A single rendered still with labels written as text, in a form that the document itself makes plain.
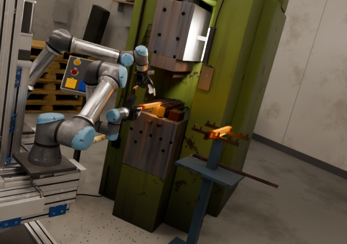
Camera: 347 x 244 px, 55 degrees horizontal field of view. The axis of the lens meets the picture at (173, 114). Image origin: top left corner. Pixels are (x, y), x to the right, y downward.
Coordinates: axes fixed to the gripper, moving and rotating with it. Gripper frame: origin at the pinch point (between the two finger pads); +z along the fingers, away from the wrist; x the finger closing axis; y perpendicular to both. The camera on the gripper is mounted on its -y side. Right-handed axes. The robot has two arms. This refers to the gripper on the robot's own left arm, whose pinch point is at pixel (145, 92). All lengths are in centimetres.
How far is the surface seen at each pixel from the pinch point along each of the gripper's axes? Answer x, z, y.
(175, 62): 7.1, -9.2, -31.8
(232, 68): 46, -6, -46
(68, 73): -67, 3, 1
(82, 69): -60, 2, -7
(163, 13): -10, -37, -47
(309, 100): 109, 200, -339
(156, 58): -8.1, -8.4, -31.3
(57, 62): -241, 118, -147
